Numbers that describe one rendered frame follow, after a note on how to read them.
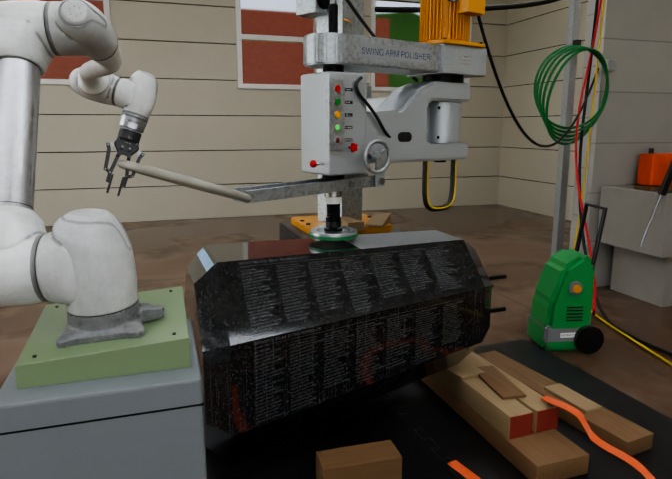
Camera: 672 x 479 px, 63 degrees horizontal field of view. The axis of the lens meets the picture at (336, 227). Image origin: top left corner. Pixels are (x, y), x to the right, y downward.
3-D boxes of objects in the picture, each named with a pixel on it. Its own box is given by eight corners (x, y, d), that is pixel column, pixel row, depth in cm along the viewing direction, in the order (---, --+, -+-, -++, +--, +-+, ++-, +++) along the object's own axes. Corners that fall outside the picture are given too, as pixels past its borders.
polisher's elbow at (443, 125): (414, 142, 274) (415, 102, 271) (433, 141, 289) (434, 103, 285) (448, 143, 262) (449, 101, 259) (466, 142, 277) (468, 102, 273)
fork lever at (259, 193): (362, 182, 263) (361, 172, 262) (388, 186, 247) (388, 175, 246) (228, 199, 224) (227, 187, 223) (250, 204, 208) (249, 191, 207)
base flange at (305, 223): (289, 223, 340) (289, 215, 339) (362, 218, 356) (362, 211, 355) (312, 237, 294) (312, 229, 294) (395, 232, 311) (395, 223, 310)
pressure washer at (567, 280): (573, 332, 360) (584, 201, 344) (603, 354, 325) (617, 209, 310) (521, 334, 357) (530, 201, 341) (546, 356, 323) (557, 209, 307)
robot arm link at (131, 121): (149, 118, 193) (144, 134, 193) (148, 120, 201) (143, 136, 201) (122, 109, 190) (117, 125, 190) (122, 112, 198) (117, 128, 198)
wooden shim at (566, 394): (543, 389, 263) (544, 386, 263) (559, 385, 267) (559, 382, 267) (585, 414, 241) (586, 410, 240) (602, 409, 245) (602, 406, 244)
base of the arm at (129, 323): (162, 334, 122) (159, 311, 121) (54, 349, 117) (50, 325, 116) (166, 304, 139) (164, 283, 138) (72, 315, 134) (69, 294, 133)
